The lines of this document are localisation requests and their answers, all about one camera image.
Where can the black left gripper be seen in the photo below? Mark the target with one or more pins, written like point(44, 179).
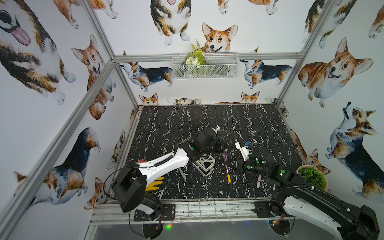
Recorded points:
point(214, 143)

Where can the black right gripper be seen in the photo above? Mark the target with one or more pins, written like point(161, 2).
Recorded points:
point(240, 166)

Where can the white toothbrush holder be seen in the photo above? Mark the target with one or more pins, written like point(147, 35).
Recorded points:
point(205, 165)

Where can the purple toothbrush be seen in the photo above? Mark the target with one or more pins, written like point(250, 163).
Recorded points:
point(225, 163)

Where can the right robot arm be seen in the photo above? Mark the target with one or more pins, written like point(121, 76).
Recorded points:
point(296, 197)

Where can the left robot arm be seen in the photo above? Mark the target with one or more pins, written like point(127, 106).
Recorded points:
point(129, 186)

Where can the grey toothbrush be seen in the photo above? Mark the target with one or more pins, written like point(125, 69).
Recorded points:
point(182, 174)

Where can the potted green plant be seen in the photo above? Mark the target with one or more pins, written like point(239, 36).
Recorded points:
point(313, 176)

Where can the yellow work glove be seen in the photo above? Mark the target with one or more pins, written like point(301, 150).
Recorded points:
point(156, 185)

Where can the green fern plant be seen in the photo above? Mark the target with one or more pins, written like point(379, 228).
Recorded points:
point(195, 60)

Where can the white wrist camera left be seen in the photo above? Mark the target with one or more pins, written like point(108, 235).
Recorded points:
point(216, 129)

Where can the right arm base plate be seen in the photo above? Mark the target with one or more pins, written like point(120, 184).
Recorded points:
point(268, 209)

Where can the white wire basket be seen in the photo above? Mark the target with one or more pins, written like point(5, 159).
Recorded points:
point(218, 66)

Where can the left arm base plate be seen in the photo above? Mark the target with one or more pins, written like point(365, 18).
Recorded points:
point(164, 212)

